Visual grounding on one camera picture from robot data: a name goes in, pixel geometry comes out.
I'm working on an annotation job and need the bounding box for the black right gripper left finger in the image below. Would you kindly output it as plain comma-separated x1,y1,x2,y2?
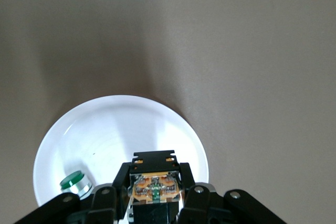
15,162,131,224

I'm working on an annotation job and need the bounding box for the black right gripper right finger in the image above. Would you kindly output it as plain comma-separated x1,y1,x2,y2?
178,162,287,224

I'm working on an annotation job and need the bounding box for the small white toy car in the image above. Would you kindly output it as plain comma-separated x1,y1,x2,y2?
59,171,93,199

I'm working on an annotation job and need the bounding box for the pale pink round plate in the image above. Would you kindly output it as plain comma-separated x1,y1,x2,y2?
33,94,210,209

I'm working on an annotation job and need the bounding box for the brown table mat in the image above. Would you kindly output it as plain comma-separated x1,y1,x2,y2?
0,0,336,224

